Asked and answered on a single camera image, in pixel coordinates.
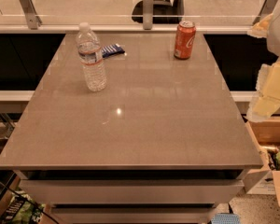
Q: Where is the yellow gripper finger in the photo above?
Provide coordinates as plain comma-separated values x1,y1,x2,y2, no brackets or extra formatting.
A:
246,59,280,122
247,14,273,38

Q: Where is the orange soda can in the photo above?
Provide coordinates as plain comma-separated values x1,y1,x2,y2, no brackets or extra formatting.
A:
174,21,196,60

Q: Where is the clear plastic water bottle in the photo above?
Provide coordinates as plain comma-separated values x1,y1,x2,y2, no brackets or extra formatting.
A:
76,22,106,91

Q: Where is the cardboard box with snacks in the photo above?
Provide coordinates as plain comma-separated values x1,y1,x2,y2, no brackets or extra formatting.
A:
244,117,280,206

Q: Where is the black office chair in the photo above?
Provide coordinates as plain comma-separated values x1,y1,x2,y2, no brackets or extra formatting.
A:
131,0,189,25

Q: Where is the blue perforated object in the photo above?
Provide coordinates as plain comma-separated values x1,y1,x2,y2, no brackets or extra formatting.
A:
211,213,241,224

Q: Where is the blue snack bar wrapper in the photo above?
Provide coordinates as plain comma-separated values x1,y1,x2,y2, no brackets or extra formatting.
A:
102,44,125,59

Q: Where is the upper white drawer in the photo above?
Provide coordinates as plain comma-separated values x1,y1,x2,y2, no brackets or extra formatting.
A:
20,179,244,204

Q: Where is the white drawer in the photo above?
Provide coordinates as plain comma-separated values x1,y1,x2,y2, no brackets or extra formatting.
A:
20,179,244,204
51,207,217,224

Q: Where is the lower white drawer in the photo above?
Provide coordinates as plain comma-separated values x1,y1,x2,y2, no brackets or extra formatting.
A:
51,207,217,224

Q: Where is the glass railing panel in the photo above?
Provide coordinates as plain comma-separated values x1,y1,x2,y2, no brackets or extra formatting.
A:
0,0,280,26

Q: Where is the green chip bag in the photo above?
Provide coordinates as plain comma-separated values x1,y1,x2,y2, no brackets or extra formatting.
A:
0,191,45,224

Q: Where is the right metal railing bracket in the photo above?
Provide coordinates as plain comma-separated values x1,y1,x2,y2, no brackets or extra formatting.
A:
253,0,278,24

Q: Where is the metal railing bracket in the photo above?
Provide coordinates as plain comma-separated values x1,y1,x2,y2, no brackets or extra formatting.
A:
143,0,153,30
19,0,42,30
253,0,278,24

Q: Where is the middle metal railing bracket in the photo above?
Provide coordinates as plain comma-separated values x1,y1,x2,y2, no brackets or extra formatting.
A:
143,0,153,30

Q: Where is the left metal railing bracket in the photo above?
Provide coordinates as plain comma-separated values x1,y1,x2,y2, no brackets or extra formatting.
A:
19,0,42,30

